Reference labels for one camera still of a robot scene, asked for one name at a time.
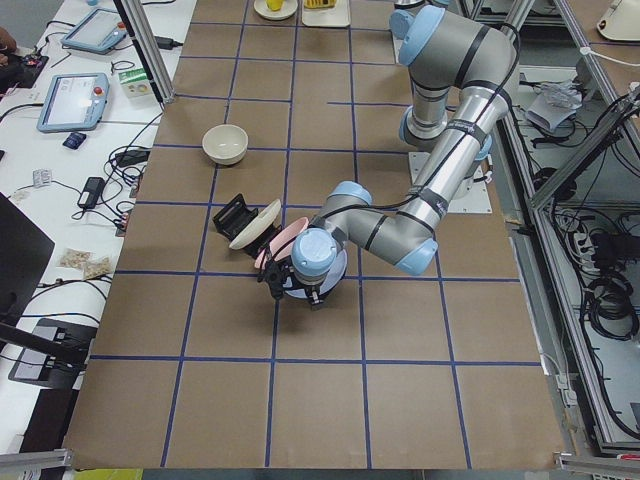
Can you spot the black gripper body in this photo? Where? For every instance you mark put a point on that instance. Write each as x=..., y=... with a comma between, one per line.
x=316, y=299

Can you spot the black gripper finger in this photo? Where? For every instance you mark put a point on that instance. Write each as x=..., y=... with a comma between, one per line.
x=276, y=287

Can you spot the blue plate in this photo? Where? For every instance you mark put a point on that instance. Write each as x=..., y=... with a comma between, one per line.
x=334, y=276

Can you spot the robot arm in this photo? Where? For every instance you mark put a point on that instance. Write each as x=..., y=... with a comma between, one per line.
x=463, y=75

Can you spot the pink plate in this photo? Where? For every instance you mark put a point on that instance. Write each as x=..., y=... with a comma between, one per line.
x=281, y=245

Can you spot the cream plate in rack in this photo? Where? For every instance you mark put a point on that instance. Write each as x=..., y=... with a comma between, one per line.
x=257, y=226

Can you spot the black plate rack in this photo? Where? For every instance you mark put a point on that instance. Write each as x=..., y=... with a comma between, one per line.
x=234, y=217

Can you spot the white shallow plate with lemon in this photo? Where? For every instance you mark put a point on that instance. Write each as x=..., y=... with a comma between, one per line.
x=290, y=7

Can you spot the white bowl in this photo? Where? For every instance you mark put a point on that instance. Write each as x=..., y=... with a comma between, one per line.
x=225, y=144

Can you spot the black power brick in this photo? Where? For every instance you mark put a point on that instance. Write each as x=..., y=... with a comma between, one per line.
x=91, y=193

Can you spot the green white box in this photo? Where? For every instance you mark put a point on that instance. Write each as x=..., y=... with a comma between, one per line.
x=134, y=83

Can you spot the black monitor stand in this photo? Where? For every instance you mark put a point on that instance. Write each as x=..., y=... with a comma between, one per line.
x=54, y=353

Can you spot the teach pendant near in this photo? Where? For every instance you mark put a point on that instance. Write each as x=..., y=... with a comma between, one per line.
x=74, y=102

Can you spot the teach pendant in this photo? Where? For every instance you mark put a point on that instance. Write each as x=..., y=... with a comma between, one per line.
x=99, y=32
x=74, y=102

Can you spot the white rectangular tray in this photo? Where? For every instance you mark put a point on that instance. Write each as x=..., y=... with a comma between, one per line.
x=337, y=17

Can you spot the yellow lemon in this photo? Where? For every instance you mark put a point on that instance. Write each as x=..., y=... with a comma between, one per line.
x=275, y=6

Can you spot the teach pendant far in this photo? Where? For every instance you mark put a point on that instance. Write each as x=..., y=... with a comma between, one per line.
x=99, y=32

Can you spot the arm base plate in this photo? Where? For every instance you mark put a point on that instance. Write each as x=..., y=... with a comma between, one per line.
x=472, y=196

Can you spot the aluminium frame post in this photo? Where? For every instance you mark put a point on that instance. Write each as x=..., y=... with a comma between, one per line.
x=139, y=30

